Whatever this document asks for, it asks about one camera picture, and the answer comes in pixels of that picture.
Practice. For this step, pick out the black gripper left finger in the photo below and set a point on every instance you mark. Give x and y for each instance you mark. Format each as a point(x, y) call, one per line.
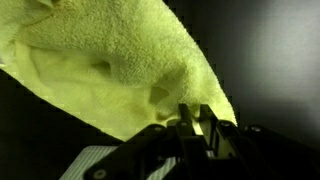
point(188, 140)

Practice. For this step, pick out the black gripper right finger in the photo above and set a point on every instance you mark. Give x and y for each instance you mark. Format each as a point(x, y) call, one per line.
point(220, 140)

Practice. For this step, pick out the yellow microfibre cloth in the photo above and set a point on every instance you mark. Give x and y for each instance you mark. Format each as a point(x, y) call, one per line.
point(100, 50)

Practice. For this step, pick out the white plastic box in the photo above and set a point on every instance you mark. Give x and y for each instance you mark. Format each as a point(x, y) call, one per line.
point(90, 163)

